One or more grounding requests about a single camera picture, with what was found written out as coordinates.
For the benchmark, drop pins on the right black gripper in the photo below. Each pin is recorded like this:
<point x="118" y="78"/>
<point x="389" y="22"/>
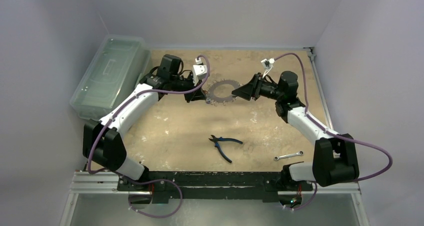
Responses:
<point x="257" y="88"/>

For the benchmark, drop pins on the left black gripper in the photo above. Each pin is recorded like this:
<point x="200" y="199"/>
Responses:
<point x="198" y="95"/>

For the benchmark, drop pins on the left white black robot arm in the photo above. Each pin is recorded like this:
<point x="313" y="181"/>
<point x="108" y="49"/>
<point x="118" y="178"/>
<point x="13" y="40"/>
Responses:
<point x="103" y="144"/>

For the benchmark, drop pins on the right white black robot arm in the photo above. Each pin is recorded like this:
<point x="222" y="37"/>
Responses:
<point x="334" y="157"/>

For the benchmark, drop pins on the small silver wrench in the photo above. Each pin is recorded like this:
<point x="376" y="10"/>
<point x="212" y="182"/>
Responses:
<point x="299" y="153"/>

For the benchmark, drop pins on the translucent green plastic box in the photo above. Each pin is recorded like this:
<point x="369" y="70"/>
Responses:
<point x="111" y="76"/>

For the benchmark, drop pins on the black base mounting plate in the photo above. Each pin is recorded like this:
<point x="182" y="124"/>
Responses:
<point x="269" y="187"/>

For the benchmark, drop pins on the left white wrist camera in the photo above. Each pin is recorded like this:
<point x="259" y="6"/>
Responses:
<point x="199" y="70"/>

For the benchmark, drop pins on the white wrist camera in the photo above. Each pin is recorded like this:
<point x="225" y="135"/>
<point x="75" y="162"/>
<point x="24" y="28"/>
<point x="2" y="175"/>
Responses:
<point x="268" y="65"/>
<point x="199" y="70"/>

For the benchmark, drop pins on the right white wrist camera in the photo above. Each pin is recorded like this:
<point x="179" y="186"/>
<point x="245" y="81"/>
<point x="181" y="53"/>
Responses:
<point x="268" y="65"/>

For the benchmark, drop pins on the aluminium frame rail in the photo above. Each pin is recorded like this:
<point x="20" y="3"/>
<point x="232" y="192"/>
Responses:
<point x="95" y="201"/>

